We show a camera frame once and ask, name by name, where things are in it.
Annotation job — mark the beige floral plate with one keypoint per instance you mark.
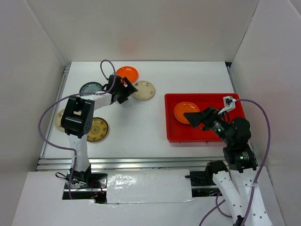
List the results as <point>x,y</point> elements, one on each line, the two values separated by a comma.
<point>145,90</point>

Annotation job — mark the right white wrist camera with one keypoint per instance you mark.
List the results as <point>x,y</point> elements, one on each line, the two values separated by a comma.
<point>229,104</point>

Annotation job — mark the white foil sheet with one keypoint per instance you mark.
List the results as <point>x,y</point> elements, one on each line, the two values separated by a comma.
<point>148,186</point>

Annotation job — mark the aluminium frame rail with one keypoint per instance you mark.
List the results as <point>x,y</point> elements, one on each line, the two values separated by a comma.
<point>137,129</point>

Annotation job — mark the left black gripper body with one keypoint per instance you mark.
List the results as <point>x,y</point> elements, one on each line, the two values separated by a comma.
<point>117,90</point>

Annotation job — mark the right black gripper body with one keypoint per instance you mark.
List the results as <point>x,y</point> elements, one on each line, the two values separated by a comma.
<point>217,124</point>

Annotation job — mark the orange plate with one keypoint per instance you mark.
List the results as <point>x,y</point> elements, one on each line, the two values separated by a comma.
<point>184,107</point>
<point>129,72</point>

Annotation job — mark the red plastic bin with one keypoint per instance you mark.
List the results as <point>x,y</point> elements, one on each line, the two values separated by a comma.
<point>179,132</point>

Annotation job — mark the blue patterned plate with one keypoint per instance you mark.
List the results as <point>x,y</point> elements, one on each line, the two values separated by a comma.
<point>90,87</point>

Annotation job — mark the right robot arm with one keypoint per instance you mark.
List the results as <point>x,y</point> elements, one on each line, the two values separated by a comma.
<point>237,176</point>

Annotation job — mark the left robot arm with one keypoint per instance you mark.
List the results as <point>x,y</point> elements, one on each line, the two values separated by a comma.
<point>78,117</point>

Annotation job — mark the yellow patterned plate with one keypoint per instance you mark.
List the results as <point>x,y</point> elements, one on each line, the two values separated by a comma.
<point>99,130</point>

